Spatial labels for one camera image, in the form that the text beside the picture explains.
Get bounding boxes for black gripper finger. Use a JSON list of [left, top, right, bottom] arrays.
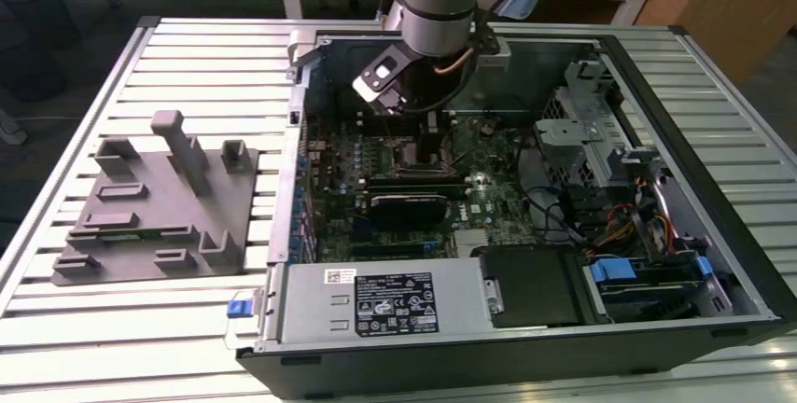
[[418, 112, 451, 167]]

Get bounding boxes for black CPU socket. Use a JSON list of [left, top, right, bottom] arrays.
[[388, 137, 451, 175]]

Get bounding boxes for black installed RAM stick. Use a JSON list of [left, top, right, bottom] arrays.
[[366, 175, 466, 189], [363, 113, 422, 126], [367, 183, 468, 199]]

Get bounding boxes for green motherboard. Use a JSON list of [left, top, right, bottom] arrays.
[[296, 112, 544, 264]]

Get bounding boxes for black graphics card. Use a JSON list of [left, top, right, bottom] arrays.
[[367, 193, 450, 229]]

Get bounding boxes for silver finned heat sink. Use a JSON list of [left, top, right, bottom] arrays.
[[455, 229, 494, 259]]

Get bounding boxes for silver metal drive cage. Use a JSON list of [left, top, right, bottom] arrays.
[[531, 60, 631, 189]]

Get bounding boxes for silver power supply unit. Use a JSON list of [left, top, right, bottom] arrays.
[[272, 260, 500, 346]]

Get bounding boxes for blue disk carrier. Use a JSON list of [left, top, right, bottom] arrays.
[[587, 256, 714, 304]]

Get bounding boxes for grey parts rack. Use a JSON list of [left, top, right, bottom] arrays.
[[48, 109, 261, 286]]

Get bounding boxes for black open PC case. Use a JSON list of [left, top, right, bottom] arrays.
[[233, 28, 797, 400]]

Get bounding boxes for green RAM stick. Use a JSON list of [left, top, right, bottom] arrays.
[[97, 228, 164, 241]]

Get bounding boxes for wooden cabinet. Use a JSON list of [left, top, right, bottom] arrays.
[[634, 0, 797, 91]]

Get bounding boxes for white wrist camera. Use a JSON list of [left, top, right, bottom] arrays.
[[351, 45, 414, 118]]

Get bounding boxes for orange yellow power wires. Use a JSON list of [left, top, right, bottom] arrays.
[[583, 204, 678, 255]]

